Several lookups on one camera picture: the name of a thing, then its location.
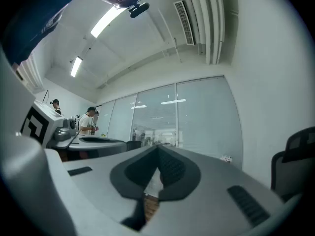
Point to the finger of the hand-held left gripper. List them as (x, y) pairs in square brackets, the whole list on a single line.
[(98, 148), (101, 137)]

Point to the pink flower bouquet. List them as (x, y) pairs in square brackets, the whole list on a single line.
[(226, 158)]

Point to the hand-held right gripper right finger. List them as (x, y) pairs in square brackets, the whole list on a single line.
[(209, 195)]

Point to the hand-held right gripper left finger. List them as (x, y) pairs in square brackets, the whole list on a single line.
[(98, 178)]

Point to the person's black shirt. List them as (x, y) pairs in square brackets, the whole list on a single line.
[(34, 16)]

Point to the white air conditioner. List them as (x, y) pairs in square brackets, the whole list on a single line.
[(187, 21), (30, 75)]

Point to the black head-mounted camera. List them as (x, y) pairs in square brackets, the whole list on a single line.
[(139, 10)]

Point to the white ceiling ducts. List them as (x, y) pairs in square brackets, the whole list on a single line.
[(211, 23)]

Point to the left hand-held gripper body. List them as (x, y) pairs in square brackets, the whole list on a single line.
[(41, 122)]

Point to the glass partition with blinds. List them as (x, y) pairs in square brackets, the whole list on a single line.
[(197, 117)]

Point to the ceiling tube light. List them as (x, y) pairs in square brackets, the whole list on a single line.
[(107, 21), (76, 66)]

